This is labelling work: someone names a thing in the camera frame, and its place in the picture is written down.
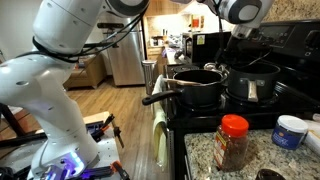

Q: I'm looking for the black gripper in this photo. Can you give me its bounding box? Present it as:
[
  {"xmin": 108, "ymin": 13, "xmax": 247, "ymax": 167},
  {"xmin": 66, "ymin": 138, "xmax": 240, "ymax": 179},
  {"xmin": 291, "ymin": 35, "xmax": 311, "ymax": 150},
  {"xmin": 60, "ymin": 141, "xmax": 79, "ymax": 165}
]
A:
[{"xmin": 223, "ymin": 25, "xmax": 267, "ymax": 64}]

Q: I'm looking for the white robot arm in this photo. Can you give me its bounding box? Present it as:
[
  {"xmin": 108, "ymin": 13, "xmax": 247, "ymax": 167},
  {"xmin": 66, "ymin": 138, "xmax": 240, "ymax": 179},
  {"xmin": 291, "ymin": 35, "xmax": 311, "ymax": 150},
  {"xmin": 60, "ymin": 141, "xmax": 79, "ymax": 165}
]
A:
[{"xmin": 0, "ymin": 0, "xmax": 150, "ymax": 180}]

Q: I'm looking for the red lid spice jar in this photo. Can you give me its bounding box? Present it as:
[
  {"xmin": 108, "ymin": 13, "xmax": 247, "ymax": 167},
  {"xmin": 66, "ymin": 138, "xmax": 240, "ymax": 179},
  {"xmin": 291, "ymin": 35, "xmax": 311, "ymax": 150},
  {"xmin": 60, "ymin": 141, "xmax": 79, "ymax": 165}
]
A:
[{"xmin": 213, "ymin": 114, "xmax": 249, "ymax": 172}]

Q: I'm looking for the blue jar with white lid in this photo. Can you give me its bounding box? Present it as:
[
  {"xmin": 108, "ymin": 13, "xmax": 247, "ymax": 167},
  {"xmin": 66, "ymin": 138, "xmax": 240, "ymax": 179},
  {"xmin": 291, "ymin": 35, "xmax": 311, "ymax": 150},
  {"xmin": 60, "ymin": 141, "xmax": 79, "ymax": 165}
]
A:
[{"xmin": 271, "ymin": 115, "xmax": 308, "ymax": 150}]

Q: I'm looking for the black microwave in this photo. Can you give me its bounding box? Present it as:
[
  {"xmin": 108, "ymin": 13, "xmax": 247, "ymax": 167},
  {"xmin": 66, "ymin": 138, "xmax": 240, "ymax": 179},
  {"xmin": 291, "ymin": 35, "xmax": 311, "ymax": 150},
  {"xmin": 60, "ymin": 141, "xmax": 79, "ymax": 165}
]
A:
[{"xmin": 182, "ymin": 32, "xmax": 220, "ymax": 63}]

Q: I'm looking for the black stove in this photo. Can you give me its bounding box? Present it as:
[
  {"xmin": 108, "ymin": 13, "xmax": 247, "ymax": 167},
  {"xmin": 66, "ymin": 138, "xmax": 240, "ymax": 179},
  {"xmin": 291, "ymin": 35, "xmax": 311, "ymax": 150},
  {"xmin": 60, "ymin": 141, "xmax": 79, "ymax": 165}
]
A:
[{"xmin": 165, "ymin": 19, "xmax": 320, "ymax": 180}]

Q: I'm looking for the steel trash can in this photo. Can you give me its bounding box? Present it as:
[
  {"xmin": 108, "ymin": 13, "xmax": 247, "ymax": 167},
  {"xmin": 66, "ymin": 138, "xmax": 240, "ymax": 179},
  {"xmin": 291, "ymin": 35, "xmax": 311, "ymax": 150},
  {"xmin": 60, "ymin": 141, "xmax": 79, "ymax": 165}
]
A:
[{"xmin": 142, "ymin": 60, "xmax": 156, "ymax": 95}]

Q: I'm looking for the yellow dish towel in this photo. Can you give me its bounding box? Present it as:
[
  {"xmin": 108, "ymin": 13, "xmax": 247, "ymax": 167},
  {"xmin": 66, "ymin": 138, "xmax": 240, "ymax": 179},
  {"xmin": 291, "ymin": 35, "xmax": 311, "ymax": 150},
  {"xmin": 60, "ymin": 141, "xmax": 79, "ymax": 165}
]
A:
[{"xmin": 151, "ymin": 73, "xmax": 168, "ymax": 168}]

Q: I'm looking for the stainless steel refrigerator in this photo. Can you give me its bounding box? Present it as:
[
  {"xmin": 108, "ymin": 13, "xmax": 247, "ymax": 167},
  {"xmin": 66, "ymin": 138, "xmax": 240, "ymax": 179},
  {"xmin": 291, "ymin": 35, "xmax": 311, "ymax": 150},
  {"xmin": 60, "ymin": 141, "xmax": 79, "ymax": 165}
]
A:
[{"xmin": 98, "ymin": 13, "xmax": 145, "ymax": 86}]

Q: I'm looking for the black saucepan with long handle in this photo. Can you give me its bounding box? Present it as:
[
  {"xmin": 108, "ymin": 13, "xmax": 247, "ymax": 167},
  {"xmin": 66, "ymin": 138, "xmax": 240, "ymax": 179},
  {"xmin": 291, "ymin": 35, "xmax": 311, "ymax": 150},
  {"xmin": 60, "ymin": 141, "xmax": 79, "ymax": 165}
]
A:
[{"xmin": 142, "ymin": 69, "xmax": 223, "ymax": 107}]

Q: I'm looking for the black camera on stand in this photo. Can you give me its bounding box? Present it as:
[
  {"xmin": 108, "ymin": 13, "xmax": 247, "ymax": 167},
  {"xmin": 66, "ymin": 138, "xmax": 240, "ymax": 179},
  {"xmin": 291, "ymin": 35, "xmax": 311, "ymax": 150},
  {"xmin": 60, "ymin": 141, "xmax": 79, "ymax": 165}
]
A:
[{"xmin": 97, "ymin": 23, "xmax": 124, "ymax": 37}]

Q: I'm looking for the orange handled clamp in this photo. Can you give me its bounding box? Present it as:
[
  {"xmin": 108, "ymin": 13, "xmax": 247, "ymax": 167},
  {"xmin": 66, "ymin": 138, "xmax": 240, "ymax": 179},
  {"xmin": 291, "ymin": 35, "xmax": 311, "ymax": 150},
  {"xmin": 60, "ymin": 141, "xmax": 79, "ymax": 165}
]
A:
[{"xmin": 92, "ymin": 114, "xmax": 130, "ymax": 180}]

